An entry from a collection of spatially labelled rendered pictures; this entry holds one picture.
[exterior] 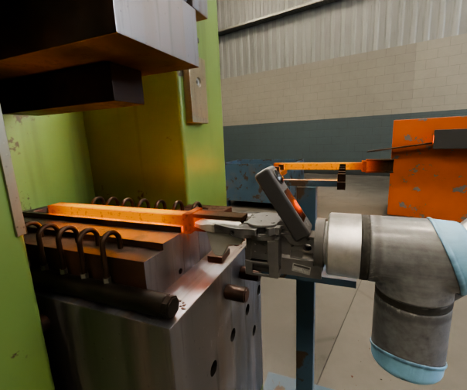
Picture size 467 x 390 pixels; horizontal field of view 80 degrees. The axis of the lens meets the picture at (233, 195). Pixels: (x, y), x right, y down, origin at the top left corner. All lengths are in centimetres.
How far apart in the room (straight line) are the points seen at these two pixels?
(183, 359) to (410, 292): 30
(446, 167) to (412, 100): 422
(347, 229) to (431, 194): 356
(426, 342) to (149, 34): 53
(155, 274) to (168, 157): 41
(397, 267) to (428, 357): 12
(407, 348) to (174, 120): 65
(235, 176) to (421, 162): 248
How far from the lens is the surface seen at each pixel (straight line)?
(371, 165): 104
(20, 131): 86
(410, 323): 44
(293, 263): 44
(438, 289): 42
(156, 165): 80
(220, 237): 45
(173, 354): 42
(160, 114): 79
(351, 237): 39
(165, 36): 48
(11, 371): 52
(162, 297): 39
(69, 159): 93
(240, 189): 448
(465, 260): 41
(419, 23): 823
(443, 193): 394
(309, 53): 864
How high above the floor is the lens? 114
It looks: 12 degrees down
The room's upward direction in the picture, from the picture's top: 3 degrees counter-clockwise
